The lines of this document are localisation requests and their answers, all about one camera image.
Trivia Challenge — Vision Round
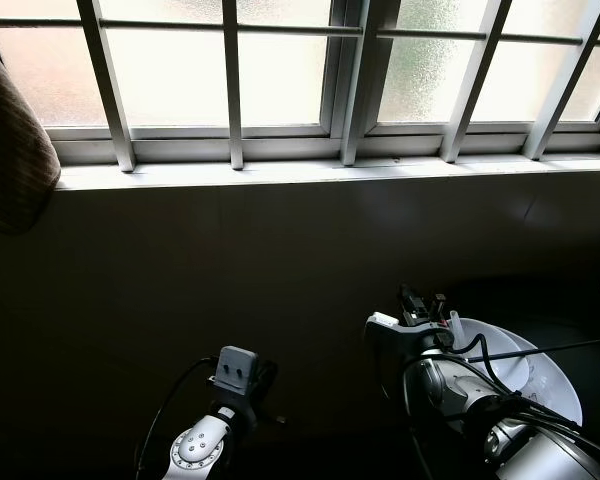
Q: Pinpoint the white ceramic spoon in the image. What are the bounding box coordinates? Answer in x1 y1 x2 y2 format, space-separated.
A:
447 312 473 353

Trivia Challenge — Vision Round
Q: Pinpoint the thin black stick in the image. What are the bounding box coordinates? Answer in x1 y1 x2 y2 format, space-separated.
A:
468 336 600 362

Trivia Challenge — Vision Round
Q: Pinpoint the large white dish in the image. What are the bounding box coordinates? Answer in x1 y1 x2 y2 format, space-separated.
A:
435 318 585 433

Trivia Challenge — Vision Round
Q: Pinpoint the white barred window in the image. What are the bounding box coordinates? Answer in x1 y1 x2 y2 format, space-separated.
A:
0 0 600 173

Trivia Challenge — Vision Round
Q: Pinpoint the brown striped cloth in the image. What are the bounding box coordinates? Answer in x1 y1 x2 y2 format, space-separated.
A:
0 30 62 237

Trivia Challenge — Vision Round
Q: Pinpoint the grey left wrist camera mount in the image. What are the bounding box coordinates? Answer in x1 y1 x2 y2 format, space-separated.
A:
212 346 260 406

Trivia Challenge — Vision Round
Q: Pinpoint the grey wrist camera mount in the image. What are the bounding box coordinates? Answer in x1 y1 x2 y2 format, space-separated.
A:
365 311 451 353
212 346 260 406

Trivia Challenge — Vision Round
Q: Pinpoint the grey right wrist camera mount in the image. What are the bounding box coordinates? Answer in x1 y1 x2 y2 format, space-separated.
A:
365 311 451 353

